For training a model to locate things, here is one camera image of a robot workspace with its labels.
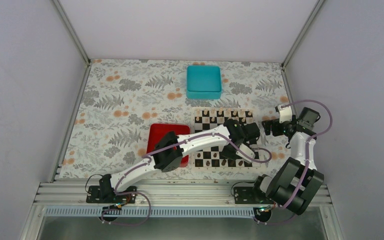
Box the row of light chess pieces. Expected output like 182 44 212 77
191 107 255 125

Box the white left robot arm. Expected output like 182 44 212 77
90 119 261 203

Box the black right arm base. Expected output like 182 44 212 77
230 181 268 205

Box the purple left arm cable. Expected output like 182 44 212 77
99 132 273 227

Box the teal plastic box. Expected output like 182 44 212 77
186 65 222 100

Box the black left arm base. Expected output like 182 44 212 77
85 174 138 223

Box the red plastic tray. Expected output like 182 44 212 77
146 123 191 154

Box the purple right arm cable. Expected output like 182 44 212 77
253 99 334 226

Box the black white chessboard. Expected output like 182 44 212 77
190 107 266 173

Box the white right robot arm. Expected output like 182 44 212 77
250 106 324 215

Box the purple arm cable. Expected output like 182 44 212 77
99 132 273 227
253 99 334 226

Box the aluminium frame rail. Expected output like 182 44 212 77
21 180 343 240

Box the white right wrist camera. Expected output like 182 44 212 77
275 105 293 124

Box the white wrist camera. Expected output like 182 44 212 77
236 144 255 163
275 105 293 124

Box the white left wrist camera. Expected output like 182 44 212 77
236 144 255 163

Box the floral patterned table mat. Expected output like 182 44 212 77
58 59 290 180

